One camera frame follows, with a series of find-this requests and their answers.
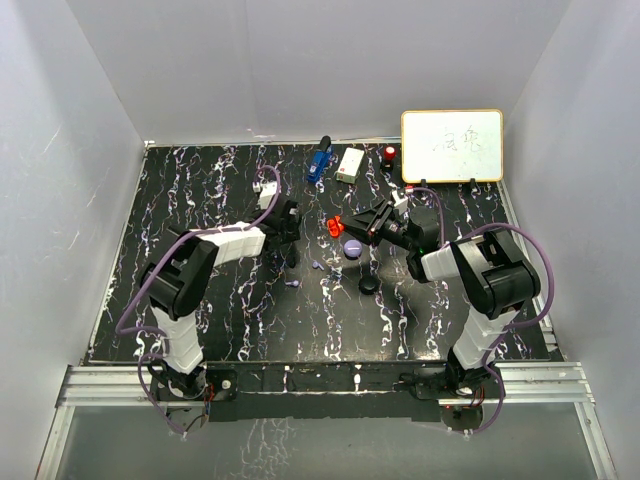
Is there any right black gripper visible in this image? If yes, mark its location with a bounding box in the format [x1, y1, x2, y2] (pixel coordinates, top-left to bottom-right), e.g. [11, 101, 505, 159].
[340, 199, 417, 253]

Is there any orange earbud charging case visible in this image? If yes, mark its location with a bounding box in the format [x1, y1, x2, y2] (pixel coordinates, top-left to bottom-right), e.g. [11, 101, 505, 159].
[327, 215, 344, 238]

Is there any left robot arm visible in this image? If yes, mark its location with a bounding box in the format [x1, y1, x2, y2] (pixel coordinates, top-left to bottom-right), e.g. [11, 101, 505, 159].
[140, 196, 301, 399]

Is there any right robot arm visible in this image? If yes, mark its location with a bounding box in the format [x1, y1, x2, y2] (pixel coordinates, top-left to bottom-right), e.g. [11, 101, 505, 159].
[334, 199, 541, 397]

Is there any white rectangular box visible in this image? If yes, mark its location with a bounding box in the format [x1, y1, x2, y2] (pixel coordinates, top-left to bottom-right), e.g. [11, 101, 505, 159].
[336, 147, 364, 184]

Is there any red emergency stop button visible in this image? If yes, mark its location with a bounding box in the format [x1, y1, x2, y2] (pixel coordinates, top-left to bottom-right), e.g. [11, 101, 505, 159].
[381, 145, 397, 171]

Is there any blue black stapler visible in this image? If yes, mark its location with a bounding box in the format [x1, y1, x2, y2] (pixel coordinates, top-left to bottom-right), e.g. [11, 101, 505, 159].
[307, 135, 333, 183]

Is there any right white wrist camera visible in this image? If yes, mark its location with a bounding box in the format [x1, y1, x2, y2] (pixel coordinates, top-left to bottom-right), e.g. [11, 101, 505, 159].
[391, 189, 409, 216]

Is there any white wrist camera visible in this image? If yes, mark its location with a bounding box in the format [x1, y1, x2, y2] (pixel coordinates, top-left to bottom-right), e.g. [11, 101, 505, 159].
[252, 181, 279, 210]
[391, 189, 409, 216]

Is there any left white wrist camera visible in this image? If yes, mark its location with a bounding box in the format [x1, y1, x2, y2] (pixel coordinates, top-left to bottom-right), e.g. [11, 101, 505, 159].
[252, 181, 279, 210]

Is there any white whiteboard wooden frame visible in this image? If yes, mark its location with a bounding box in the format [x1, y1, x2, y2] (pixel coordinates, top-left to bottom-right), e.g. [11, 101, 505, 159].
[401, 109, 504, 184]

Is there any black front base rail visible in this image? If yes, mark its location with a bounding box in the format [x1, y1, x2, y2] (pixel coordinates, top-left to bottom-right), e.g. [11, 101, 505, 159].
[149, 360, 506, 424]

